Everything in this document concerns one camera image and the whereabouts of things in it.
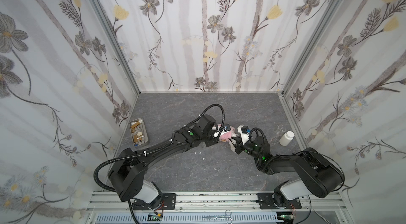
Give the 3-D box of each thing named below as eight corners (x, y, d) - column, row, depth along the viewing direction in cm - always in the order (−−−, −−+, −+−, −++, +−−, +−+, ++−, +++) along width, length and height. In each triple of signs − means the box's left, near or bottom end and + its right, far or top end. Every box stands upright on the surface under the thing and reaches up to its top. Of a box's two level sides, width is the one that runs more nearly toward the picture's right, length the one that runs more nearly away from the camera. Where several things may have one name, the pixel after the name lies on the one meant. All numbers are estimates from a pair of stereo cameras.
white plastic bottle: (280, 146, 95) (287, 138, 87) (278, 139, 98) (284, 130, 90) (288, 146, 95) (296, 138, 87) (285, 139, 98) (293, 130, 90)
